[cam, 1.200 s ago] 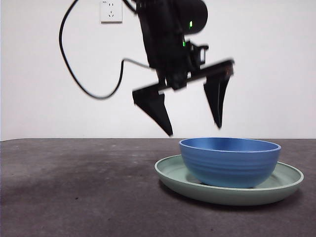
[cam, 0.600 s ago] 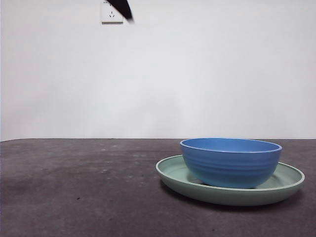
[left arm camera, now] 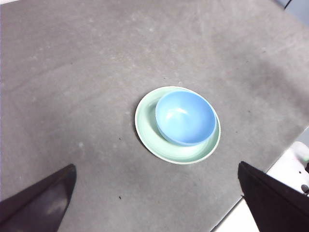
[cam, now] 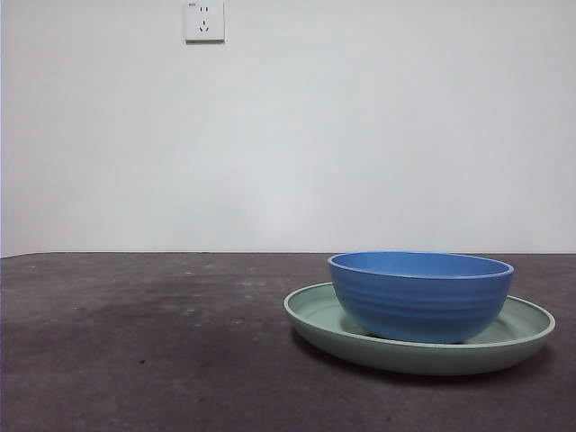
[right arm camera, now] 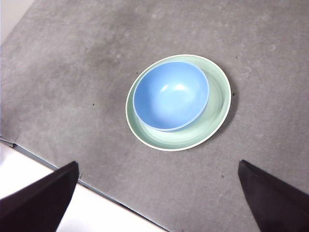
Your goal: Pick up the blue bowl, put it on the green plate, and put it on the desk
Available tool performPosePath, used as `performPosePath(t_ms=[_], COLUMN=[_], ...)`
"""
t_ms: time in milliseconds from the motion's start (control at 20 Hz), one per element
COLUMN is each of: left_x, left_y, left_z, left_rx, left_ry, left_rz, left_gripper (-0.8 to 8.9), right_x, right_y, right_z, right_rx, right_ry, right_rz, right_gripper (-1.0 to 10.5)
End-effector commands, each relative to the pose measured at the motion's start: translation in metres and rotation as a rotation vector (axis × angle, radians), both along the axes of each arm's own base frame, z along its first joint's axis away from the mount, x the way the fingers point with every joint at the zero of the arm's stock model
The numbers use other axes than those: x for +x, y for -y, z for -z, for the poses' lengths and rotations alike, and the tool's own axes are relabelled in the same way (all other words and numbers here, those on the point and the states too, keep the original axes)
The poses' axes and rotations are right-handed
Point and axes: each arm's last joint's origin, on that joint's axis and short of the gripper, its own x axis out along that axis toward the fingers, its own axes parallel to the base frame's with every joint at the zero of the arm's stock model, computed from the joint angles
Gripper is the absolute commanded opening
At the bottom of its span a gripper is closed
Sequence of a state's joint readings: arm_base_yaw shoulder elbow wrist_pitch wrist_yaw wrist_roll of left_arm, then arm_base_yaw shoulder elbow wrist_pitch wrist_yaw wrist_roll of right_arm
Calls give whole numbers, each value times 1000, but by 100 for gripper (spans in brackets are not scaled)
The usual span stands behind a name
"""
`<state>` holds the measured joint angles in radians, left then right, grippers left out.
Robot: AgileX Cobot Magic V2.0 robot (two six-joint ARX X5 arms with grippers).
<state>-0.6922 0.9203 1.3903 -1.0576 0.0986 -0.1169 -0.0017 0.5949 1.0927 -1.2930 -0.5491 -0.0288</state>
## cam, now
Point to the white wall socket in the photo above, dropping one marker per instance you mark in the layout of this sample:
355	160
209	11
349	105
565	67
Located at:
204	22

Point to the blue ribbed bowl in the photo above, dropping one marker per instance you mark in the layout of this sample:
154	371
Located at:
418	306

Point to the green round plate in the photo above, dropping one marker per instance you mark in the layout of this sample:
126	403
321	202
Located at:
405	360

